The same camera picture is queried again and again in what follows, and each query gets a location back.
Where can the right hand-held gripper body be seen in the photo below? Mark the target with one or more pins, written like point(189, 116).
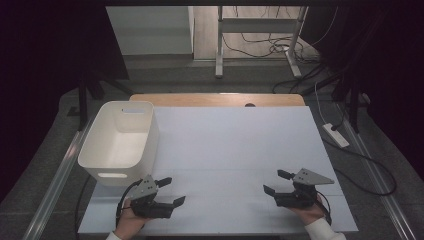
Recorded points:
point(293, 201)

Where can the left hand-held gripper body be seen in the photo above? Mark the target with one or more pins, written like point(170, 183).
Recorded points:
point(151, 210)

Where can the white plastic storage bin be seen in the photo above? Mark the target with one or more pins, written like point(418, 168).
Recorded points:
point(116, 150)

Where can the person's right hand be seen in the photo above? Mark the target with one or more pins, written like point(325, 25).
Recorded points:
point(308, 215)

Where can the person's left hand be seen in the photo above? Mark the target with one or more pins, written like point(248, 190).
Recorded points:
point(128, 223)

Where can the pale blue table mat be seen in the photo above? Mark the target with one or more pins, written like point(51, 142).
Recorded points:
point(233, 140)

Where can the white power strip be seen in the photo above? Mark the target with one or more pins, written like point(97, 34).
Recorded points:
point(336, 135)

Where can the wooden table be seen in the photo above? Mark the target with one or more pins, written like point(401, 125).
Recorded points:
point(200, 100)

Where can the black tripod stand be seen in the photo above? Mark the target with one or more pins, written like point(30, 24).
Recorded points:
point(354, 106)
point(82, 100)

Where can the white cabinet panel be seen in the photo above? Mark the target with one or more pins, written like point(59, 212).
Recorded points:
point(150, 30)

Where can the metal floor rail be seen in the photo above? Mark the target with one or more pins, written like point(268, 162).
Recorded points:
point(376, 180)
point(56, 186)

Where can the grey metal stand frame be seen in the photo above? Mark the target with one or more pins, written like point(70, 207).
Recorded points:
point(219, 40)

